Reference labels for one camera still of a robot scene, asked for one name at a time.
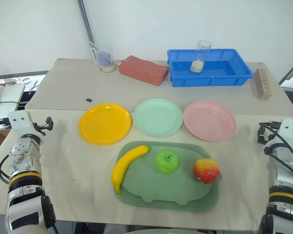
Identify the red brick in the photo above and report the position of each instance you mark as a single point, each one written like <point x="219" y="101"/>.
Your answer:
<point x="143" y="70"/>

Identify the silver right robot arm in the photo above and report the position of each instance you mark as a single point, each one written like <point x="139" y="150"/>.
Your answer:
<point x="284" y="175"/>

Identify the clear cup with purple scoop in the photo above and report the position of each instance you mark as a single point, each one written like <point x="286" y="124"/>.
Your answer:
<point x="104" y="59"/>

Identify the small black clip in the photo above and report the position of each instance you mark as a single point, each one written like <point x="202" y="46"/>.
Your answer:
<point x="88" y="99"/>

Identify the mint green plastic plate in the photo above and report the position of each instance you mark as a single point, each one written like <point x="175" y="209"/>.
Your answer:
<point x="158" y="117"/>

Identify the pink plastic plate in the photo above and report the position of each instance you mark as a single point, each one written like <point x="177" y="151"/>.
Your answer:
<point x="209" y="121"/>

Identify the yellow plastic plate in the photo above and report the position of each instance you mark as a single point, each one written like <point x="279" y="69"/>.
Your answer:
<point x="104" y="124"/>

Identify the clear cup with grain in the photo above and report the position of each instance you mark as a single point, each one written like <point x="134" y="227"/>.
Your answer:
<point x="200" y="61"/>

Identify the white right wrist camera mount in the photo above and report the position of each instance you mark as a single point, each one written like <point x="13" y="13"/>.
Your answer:
<point x="291" y="131"/>

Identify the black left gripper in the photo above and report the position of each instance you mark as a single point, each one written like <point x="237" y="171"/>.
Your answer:
<point x="39" y="128"/>

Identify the wooden block with holes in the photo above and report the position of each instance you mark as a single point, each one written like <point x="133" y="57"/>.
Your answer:
<point x="262" y="84"/>

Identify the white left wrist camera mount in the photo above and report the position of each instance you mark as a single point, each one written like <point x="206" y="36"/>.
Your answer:
<point x="19" y="122"/>

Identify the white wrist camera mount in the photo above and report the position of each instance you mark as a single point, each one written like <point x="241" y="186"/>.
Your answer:
<point x="19" y="122"/>
<point x="291" y="131"/>

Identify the blue plastic bin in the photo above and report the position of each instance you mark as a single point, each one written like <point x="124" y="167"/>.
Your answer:
<point x="209" y="73"/>

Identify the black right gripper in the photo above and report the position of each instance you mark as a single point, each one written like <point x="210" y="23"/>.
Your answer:
<point x="273" y="136"/>

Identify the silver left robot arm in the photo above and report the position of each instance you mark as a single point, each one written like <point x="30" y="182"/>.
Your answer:
<point x="24" y="170"/>

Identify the beige table cloth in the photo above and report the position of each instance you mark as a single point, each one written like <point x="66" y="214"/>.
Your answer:
<point x="70" y="170"/>

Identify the grey metal pole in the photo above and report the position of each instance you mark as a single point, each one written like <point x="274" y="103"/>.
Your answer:
<point x="85" y="20"/>

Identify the green plastic tray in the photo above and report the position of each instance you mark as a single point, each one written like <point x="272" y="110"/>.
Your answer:
<point x="170" y="187"/>

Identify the yellow banana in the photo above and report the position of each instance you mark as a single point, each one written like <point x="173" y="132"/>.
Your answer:
<point x="125" y="165"/>

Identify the red yellow peach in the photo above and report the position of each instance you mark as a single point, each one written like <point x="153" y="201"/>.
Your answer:
<point x="206" y="170"/>

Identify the green apple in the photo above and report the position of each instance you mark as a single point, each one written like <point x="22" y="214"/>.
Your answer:
<point x="166" y="162"/>

